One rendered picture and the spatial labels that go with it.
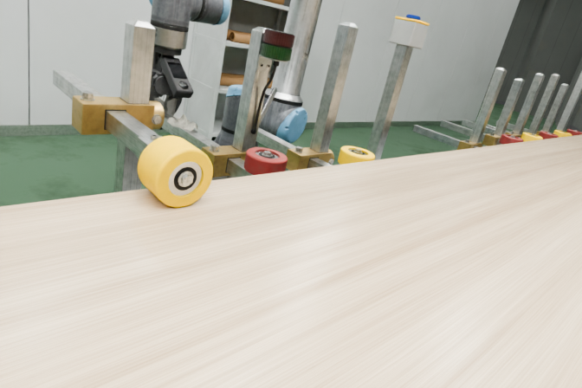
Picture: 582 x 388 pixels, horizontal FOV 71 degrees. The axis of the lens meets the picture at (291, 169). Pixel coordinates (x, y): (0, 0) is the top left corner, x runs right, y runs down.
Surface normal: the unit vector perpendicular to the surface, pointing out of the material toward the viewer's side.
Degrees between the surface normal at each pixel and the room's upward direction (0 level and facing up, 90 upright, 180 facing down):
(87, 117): 90
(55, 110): 90
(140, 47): 90
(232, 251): 0
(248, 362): 0
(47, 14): 90
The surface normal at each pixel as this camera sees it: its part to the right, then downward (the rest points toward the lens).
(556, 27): -0.30, 0.26
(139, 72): 0.66, 0.38
